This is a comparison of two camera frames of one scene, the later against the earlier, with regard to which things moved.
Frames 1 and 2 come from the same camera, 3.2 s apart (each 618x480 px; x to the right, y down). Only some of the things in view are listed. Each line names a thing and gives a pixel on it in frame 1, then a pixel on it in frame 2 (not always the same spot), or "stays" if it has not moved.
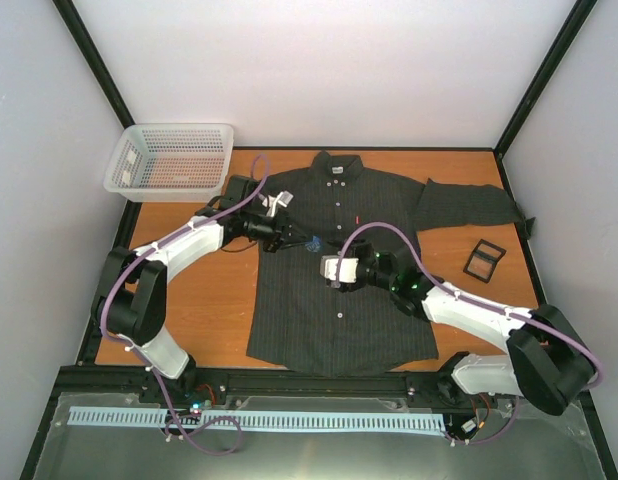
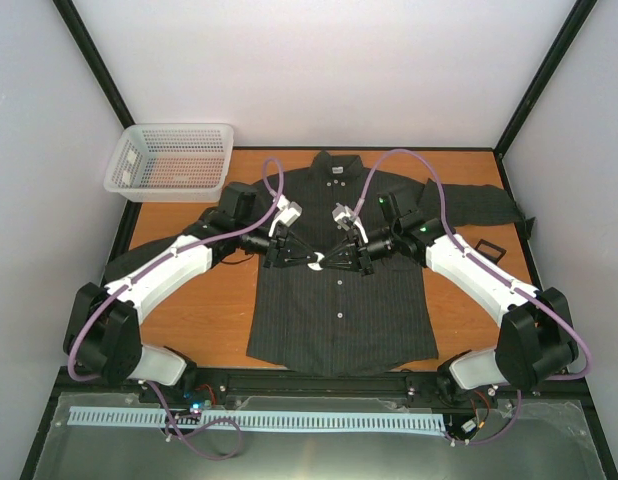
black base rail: (134, 386) stays
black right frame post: (575, 22) stays
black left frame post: (87, 43) stays
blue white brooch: (315, 245) → (316, 266)
